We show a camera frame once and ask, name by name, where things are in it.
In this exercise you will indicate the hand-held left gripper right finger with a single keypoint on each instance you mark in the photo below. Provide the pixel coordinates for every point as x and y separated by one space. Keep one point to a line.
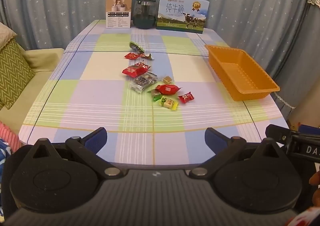
214 141

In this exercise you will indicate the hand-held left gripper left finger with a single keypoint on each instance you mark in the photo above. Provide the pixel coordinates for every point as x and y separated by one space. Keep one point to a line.
96 139

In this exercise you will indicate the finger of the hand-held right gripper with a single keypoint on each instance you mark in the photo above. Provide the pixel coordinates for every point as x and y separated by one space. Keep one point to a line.
310 129
275 131

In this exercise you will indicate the small red candy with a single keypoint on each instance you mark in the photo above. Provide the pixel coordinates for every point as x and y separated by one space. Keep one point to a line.
186 97
131 55

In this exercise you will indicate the yellow green candy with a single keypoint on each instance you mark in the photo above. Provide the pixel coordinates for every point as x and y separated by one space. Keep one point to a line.
169 103

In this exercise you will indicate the orange plastic tray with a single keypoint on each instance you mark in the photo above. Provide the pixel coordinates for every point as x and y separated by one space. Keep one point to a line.
240 75

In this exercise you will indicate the large red candy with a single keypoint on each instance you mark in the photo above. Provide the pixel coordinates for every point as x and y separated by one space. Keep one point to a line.
168 89
131 71

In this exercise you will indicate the clear packet dark snack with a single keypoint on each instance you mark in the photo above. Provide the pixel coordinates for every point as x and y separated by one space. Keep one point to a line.
142 82

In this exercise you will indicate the brown cube candy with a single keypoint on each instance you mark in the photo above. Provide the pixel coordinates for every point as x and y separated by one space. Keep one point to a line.
167 80

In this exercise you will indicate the green stick snack packet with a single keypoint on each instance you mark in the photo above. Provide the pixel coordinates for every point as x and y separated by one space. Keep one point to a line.
135 47

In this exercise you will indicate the person's right hand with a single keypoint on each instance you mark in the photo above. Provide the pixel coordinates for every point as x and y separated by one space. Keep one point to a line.
317 178

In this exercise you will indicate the checked tablecloth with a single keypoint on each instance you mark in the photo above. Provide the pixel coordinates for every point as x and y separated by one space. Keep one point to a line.
100 91

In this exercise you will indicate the red white printed clothing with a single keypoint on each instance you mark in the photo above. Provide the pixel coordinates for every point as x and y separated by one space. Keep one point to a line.
305 218

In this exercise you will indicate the blue lace-trimmed cover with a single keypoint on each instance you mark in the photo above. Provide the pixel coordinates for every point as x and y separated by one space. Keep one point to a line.
305 53

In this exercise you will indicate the pink cloth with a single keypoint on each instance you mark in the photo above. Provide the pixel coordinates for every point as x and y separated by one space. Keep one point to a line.
10 133

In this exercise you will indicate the beige sofa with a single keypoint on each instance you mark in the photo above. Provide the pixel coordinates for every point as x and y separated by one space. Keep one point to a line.
37 70

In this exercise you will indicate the blue printed cloth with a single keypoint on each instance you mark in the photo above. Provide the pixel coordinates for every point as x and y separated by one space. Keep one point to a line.
3 151

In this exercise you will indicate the green zigzag pillow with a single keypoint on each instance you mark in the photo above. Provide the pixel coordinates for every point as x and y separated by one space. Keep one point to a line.
12 70

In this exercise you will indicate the blue milk carton box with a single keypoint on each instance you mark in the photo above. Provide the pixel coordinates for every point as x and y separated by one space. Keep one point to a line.
182 15

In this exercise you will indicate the dark green glass jar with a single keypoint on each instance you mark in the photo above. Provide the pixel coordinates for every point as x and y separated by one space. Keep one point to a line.
144 19

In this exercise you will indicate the white product box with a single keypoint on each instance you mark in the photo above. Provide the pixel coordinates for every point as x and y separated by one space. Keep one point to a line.
118 10

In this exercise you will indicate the blue star curtain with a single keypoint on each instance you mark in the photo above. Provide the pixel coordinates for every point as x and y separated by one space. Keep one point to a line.
225 3

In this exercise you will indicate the beige fuzzy cushion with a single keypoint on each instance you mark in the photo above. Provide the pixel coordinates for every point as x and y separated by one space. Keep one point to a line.
6 34

